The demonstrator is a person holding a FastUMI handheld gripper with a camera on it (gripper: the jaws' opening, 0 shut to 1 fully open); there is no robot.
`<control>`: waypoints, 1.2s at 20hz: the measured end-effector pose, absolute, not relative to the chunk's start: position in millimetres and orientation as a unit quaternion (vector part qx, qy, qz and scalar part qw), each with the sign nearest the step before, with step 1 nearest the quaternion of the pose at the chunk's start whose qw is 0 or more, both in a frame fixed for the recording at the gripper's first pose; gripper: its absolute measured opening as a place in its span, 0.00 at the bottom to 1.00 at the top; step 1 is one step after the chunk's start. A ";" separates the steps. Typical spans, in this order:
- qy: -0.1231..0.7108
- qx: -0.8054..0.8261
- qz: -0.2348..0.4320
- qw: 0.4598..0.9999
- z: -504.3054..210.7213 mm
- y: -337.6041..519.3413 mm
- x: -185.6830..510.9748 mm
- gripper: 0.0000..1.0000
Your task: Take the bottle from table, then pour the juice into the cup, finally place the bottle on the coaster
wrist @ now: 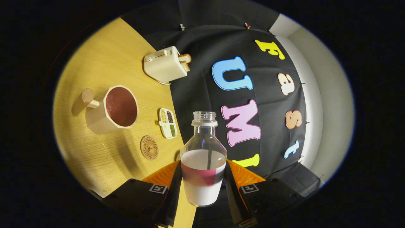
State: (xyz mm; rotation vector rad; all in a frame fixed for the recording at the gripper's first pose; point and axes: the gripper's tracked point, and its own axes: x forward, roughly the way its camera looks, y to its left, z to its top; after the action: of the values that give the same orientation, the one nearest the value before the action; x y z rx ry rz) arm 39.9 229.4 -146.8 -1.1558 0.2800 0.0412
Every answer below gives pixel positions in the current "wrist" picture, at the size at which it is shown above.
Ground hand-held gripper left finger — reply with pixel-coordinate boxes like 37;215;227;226
101;160;183;228

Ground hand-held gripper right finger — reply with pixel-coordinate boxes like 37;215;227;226
224;159;306;227

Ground clear juice bottle white label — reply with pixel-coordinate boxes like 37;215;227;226
180;111;227;207

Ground round wooden coaster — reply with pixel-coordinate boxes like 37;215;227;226
140;136;159;161

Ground cream cup with wooden handle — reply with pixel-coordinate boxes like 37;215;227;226
72;85;139;135

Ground white divided snack dish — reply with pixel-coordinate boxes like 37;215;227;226
158;108;178;139

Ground black backdrop cloth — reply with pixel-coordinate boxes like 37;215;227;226
121;0;325;228

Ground white toaster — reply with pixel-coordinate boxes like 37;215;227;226
143;46;190;84

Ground wooden table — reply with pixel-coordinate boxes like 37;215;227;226
53;17;196;228

